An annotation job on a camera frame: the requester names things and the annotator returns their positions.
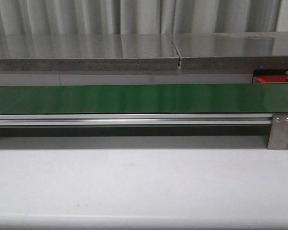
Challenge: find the left grey stone slab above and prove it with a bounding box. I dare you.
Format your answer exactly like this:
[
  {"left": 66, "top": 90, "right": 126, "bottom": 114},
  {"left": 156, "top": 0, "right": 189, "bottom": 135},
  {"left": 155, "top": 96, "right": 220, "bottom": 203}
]
[{"left": 0, "top": 34, "right": 180, "bottom": 72}]

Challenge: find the grey stone slab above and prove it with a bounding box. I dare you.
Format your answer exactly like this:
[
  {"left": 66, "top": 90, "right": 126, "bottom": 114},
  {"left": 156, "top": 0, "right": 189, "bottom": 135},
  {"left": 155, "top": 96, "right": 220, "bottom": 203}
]
[
  {"left": 173, "top": 32, "right": 288, "bottom": 70},
  {"left": 0, "top": 34, "right": 180, "bottom": 72}
]

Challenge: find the green conveyor belt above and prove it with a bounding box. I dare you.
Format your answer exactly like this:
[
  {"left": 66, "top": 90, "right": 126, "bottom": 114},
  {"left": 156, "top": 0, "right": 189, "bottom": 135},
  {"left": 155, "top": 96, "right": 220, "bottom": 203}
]
[{"left": 0, "top": 83, "right": 288, "bottom": 115}]

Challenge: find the red plastic bin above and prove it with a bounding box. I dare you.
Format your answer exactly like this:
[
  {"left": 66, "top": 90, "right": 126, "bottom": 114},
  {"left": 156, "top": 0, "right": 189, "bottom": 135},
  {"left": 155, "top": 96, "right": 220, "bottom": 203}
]
[{"left": 253, "top": 75, "right": 287, "bottom": 83}]

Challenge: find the right grey stone slab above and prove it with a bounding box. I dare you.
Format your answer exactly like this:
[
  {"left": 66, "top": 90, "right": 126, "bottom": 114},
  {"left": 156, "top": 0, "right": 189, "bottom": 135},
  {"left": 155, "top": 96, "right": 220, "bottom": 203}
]
[{"left": 173, "top": 32, "right": 288, "bottom": 70}]

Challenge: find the grey pleated curtain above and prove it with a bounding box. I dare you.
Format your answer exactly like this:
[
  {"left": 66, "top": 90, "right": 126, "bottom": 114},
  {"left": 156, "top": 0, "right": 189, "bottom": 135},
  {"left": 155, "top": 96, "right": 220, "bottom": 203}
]
[{"left": 0, "top": 0, "right": 281, "bottom": 35}]

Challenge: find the steel conveyor support bracket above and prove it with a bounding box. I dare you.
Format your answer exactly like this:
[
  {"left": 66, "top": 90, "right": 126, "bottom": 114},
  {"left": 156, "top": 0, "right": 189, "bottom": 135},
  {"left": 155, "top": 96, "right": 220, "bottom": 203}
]
[{"left": 267, "top": 114, "right": 288, "bottom": 150}]

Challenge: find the aluminium conveyor side rail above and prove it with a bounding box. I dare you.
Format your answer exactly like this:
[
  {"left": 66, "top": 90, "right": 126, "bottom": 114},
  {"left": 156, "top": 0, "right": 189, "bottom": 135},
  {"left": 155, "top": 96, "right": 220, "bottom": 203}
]
[{"left": 0, "top": 114, "right": 273, "bottom": 126}]

